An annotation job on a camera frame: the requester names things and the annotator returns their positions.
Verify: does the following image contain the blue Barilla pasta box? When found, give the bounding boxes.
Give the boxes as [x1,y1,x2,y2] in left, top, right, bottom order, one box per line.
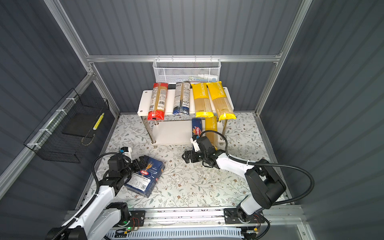
[125,156,165,198]

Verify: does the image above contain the yellow Pastatime spaghetti bag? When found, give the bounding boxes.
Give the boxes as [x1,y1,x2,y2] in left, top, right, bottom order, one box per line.
[207,81,237,121]
[205,116,218,149]
[192,83,214,118]

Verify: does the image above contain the blue Barilla spaghetti box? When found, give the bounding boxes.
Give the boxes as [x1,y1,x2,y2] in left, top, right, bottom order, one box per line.
[192,118,203,140]

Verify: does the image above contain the dark blue spaghetti bag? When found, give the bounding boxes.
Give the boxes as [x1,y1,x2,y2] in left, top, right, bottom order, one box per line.
[173,81,191,115]

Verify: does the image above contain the red spaghetti bag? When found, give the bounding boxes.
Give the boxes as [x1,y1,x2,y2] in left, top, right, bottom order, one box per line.
[147,83,169,121]

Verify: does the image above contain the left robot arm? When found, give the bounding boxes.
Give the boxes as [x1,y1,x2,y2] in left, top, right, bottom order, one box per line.
[46,152,150,240]

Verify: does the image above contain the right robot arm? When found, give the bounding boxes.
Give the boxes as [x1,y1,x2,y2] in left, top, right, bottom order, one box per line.
[182,137,287,223]

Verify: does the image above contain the white two-tier shelf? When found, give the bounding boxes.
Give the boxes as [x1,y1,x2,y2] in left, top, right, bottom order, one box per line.
[137,86,235,149]

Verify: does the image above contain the yellow marker pen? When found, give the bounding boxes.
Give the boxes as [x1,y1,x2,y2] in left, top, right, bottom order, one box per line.
[93,113,105,131]

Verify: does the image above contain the pens in white basket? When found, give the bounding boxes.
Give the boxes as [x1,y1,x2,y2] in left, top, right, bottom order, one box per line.
[189,74,219,84]

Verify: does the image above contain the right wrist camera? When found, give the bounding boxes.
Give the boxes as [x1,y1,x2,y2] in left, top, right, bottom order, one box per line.
[191,136,200,152]

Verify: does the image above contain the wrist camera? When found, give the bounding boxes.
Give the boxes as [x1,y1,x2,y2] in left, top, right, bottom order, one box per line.
[191,136,200,152]
[119,147,132,160]

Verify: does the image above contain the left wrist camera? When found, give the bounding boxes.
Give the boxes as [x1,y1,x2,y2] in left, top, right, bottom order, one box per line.
[119,147,132,160]

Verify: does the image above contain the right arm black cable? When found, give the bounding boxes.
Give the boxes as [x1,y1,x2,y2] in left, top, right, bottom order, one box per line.
[199,129,315,240]

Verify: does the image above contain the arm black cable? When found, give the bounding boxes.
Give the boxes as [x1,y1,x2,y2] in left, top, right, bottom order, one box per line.
[199,129,315,240]
[49,152,127,240]

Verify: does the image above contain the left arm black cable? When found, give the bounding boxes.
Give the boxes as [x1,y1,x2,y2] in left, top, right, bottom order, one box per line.
[49,152,127,240]

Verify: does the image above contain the black wire basket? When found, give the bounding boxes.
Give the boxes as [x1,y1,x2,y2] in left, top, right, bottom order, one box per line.
[24,91,111,164]

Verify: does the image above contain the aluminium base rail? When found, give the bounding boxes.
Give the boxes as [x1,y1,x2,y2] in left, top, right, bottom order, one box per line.
[64,206,304,232]

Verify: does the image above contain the white wire mesh basket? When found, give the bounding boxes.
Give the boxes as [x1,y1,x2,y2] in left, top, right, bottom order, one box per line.
[153,60,222,84]

